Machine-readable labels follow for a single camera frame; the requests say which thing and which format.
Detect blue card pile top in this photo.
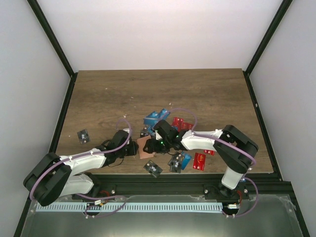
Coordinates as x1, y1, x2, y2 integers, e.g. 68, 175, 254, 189
144, 109, 170, 126

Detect metal sheet front panel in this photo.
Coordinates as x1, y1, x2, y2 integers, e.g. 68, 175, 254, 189
21, 195, 303, 237

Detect black frame post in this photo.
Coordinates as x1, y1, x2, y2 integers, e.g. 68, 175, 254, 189
243, 0, 294, 75
26, 0, 75, 78

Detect light blue slotted cable duct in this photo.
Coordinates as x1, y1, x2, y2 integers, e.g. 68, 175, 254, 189
36, 202, 223, 213

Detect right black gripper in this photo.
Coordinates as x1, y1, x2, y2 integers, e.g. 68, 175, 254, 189
143, 137, 171, 154

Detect red card pile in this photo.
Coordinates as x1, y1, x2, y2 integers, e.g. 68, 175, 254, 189
171, 117, 194, 132

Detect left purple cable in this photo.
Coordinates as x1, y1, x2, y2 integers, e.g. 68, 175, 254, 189
29, 118, 134, 203

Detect black VIP card front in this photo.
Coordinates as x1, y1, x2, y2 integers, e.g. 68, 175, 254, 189
144, 160, 162, 178

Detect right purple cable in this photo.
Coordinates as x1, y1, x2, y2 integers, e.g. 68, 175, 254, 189
162, 107, 257, 171

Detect black VIP card pair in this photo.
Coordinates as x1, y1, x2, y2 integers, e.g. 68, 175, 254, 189
168, 154, 184, 173

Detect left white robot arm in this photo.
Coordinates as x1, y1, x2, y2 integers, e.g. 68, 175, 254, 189
23, 129, 139, 206

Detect red VIP card front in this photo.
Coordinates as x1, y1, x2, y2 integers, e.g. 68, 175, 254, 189
193, 153, 206, 171

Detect right black frame post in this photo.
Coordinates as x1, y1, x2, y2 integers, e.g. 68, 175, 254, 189
243, 0, 294, 75

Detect purple cable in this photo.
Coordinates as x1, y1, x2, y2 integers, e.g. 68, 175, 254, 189
29, 118, 134, 203
162, 107, 257, 171

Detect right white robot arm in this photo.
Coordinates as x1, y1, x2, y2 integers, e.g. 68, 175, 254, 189
143, 120, 259, 199

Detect blue card beside black pair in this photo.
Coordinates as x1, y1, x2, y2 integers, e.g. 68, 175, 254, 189
181, 152, 192, 170

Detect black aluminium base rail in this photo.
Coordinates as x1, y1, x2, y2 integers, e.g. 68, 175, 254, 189
71, 174, 292, 200

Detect lone black card far left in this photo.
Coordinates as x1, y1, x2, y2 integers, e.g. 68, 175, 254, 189
77, 129, 90, 145

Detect left black frame post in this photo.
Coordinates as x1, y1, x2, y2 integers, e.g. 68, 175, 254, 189
26, 0, 75, 78

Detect black cards under blue pile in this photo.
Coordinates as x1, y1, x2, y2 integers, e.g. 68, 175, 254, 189
140, 125, 156, 138

